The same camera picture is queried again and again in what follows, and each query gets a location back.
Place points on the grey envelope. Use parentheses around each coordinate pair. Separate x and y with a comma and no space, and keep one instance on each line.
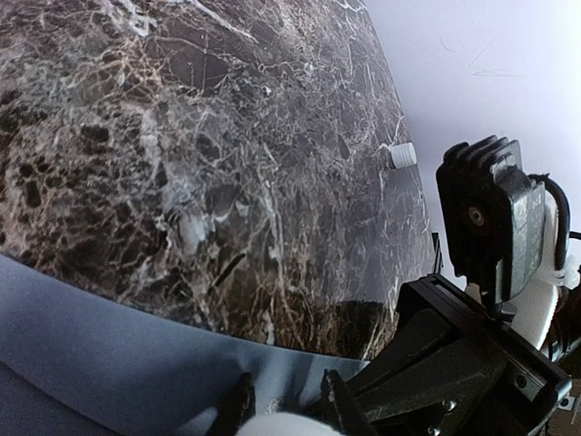
(73,363)

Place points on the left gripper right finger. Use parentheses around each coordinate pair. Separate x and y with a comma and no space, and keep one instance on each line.
(339,409)

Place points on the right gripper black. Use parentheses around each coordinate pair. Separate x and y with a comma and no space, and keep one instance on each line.
(450,370)

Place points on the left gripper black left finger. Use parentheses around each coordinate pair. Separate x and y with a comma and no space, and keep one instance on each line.
(241,405)

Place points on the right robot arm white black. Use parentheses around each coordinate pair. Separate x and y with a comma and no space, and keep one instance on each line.
(558,318)

